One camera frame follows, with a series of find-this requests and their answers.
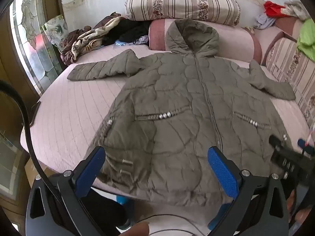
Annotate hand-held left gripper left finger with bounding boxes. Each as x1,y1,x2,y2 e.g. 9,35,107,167
25,146,106,236

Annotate black clothing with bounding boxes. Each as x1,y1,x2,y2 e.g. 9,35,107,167
102,20,152,46

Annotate green cloth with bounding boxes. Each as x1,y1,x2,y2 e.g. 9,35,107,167
296,18,315,63

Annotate blue plastic bag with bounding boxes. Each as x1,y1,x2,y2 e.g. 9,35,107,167
114,35,150,47

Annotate person's right hand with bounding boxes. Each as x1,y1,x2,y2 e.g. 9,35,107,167
286,189,307,224

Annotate person's left hand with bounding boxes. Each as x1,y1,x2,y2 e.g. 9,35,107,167
122,222,150,236

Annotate narrow striped floral folded quilt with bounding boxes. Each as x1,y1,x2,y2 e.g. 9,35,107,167
264,37,315,128

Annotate pink quilted bed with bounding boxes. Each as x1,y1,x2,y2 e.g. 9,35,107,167
20,44,315,199

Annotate pink bolster with brown bands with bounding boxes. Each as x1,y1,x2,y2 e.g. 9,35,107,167
253,17,306,65

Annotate olive green hooded puffer jacket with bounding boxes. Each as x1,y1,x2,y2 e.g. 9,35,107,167
67,18,297,207

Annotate pink rolled bolster quilt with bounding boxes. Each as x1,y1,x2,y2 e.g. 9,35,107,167
148,18,262,63

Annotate thin white cable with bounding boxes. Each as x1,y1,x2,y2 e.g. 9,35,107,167
136,213,209,236

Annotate stained glass window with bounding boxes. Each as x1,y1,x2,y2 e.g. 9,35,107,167
10,0,66,96

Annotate person's black trousers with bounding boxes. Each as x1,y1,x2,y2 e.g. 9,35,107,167
81,188,130,230

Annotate red cloth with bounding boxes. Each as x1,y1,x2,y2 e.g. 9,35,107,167
264,1,292,18

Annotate pale patterned cloth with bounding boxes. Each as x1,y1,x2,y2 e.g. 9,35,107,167
283,0,312,21

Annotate floral framed picture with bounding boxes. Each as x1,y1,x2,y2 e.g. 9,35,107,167
41,15,69,52

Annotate black cable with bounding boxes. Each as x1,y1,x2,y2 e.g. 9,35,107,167
0,80,63,203

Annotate large striped floral folded quilt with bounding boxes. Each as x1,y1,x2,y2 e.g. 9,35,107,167
125,0,241,26

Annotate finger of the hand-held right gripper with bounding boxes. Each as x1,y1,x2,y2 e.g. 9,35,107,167
269,135,299,179
297,139,315,156

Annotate blue plastic object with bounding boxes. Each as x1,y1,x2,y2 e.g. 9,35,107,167
208,203,232,230
116,194,129,206

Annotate light blue cloth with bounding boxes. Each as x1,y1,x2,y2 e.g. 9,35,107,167
253,13,276,30

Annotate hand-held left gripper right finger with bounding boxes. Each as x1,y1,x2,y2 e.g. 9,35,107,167
207,146,290,236

